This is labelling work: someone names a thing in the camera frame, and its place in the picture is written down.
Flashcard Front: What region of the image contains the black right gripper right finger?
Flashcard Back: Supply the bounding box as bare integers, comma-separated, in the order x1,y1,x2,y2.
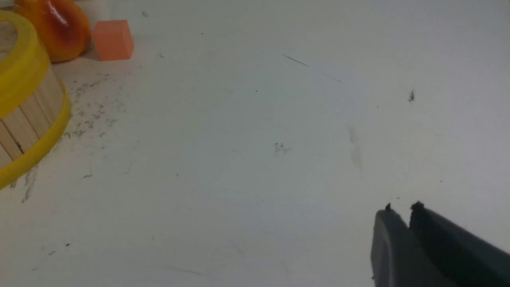
409,201,510,287

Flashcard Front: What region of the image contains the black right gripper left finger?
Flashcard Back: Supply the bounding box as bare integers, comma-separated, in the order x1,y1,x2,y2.
371,203,456,287

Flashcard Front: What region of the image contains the yellow bamboo steamer basket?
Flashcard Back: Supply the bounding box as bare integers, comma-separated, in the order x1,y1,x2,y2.
0,10,71,188

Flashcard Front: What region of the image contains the orange foam cube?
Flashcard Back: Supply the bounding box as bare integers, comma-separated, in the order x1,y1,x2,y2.
92,20,134,61

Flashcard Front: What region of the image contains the orange yellow toy pear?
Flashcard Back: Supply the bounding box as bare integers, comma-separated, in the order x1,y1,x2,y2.
13,0,91,63

